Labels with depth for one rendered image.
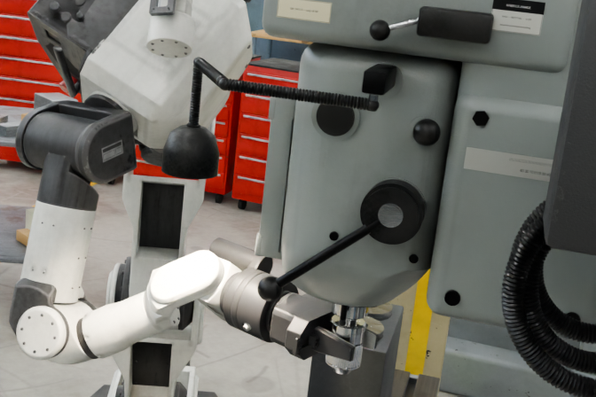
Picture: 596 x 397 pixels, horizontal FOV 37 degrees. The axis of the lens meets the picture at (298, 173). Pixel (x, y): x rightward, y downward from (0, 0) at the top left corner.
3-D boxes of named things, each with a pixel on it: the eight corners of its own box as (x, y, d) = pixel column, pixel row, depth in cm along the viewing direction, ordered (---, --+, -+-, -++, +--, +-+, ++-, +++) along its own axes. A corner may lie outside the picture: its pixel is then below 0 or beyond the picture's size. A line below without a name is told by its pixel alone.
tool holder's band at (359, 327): (370, 325, 118) (371, 318, 118) (358, 338, 114) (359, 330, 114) (336, 316, 120) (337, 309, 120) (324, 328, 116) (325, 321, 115)
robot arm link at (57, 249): (-13, 346, 132) (18, 198, 132) (34, 336, 144) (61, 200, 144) (56, 366, 129) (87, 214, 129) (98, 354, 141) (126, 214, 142)
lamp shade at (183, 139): (158, 164, 117) (161, 117, 116) (212, 166, 119) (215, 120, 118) (165, 178, 111) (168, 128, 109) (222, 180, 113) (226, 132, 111)
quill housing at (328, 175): (262, 305, 108) (290, 39, 100) (302, 255, 127) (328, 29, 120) (419, 336, 104) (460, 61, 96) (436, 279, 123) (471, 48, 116)
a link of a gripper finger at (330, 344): (353, 364, 114) (314, 347, 118) (356, 341, 114) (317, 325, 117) (346, 368, 113) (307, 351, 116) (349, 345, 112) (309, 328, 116)
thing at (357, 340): (364, 360, 119) (370, 325, 118) (353, 373, 115) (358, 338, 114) (333, 351, 121) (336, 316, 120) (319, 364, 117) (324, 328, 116)
